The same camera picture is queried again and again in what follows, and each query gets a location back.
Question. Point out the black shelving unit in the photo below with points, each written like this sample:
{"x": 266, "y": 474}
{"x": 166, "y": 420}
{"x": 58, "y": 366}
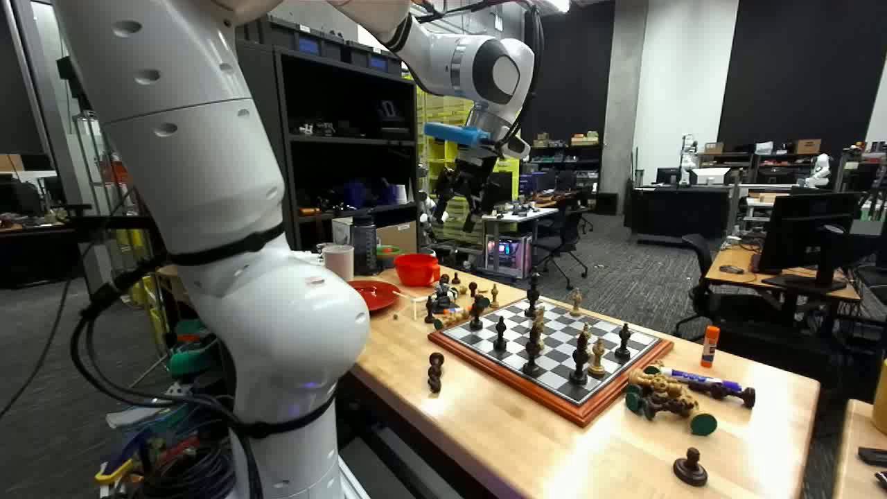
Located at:
{"x": 341, "y": 120}

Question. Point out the black chess piece front board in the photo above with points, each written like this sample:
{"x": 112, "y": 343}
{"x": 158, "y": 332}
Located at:
{"x": 532, "y": 350}

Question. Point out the black pawn near table edge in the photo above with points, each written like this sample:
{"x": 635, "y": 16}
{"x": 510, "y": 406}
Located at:
{"x": 687, "y": 466}

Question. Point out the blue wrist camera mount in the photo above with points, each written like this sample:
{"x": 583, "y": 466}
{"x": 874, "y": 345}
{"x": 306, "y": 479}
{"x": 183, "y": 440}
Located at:
{"x": 457, "y": 135}

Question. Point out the light brown chess piece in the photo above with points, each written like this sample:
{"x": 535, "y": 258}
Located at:
{"x": 596, "y": 355}

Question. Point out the black chess piece on board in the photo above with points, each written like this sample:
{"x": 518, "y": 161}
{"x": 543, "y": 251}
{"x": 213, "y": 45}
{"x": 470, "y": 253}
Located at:
{"x": 581, "y": 359}

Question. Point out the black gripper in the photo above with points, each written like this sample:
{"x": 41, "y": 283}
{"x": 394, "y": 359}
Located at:
{"x": 457, "y": 189}

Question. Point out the black chess piece on table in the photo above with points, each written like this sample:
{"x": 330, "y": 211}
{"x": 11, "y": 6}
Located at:
{"x": 435, "y": 373}

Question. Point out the brown toy with green wheels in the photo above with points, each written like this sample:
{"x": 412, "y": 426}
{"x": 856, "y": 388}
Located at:
{"x": 646, "y": 395}

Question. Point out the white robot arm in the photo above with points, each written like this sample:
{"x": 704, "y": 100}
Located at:
{"x": 166, "y": 90}

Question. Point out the wooden chess board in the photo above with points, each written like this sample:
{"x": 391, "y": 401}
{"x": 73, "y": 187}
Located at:
{"x": 497, "y": 345}

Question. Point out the red plate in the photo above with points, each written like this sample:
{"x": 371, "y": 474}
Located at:
{"x": 377, "y": 294}

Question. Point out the purple toy tool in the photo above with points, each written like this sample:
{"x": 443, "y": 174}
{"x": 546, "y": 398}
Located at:
{"x": 715, "y": 387}

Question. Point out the red bowl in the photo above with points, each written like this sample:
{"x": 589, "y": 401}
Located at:
{"x": 416, "y": 271}

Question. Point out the black office chair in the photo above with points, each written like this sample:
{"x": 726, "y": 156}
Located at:
{"x": 557, "y": 237}

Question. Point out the computer monitor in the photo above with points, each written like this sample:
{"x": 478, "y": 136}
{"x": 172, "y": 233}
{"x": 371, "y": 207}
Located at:
{"x": 793, "y": 229}

